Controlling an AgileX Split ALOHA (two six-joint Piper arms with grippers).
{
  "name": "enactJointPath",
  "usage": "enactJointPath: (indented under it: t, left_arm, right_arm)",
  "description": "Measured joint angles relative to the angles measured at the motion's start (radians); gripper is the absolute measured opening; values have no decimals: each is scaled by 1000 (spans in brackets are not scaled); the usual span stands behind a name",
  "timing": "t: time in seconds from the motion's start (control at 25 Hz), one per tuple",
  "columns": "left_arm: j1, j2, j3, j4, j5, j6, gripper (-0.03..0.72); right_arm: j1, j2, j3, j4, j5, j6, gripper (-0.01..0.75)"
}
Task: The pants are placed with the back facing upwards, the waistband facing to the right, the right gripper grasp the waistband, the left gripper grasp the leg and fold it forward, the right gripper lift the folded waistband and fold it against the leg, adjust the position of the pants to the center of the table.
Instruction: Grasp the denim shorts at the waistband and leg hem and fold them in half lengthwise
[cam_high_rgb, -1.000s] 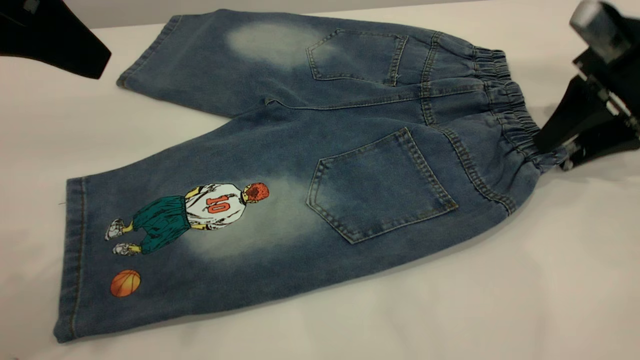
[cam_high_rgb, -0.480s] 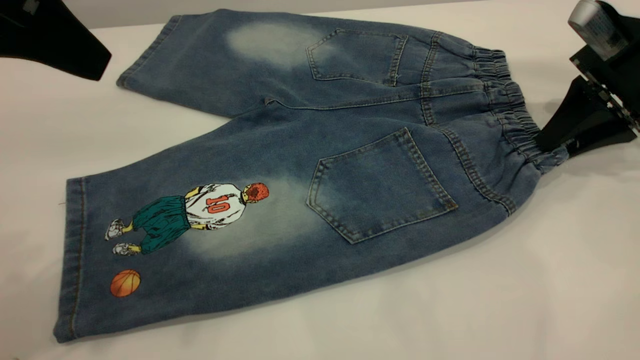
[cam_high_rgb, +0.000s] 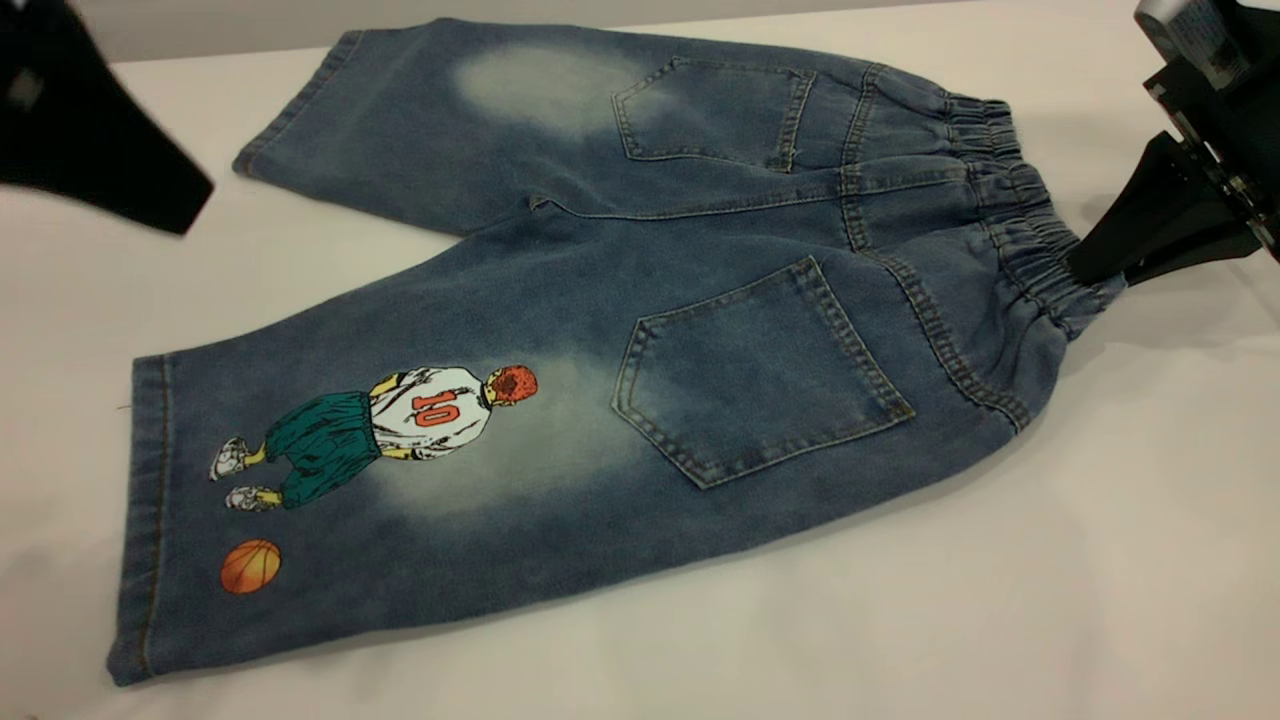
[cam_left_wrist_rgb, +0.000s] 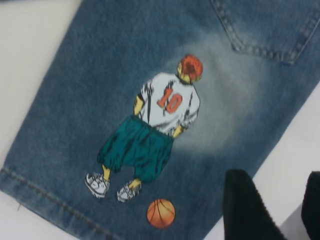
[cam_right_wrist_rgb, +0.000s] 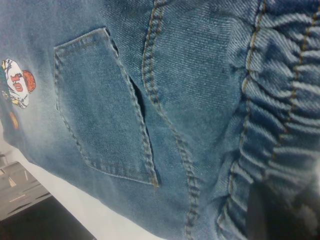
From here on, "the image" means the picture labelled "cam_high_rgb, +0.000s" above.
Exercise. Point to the blue denim shorts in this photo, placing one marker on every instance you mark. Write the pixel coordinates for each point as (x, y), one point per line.
(700, 300)

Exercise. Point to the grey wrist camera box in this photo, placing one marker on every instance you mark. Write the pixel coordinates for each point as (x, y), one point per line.
(1195, 35)

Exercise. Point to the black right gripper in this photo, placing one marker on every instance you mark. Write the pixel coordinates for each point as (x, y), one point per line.
(1235, 140)

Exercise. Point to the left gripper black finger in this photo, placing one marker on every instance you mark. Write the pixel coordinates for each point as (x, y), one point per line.
(90, 140)

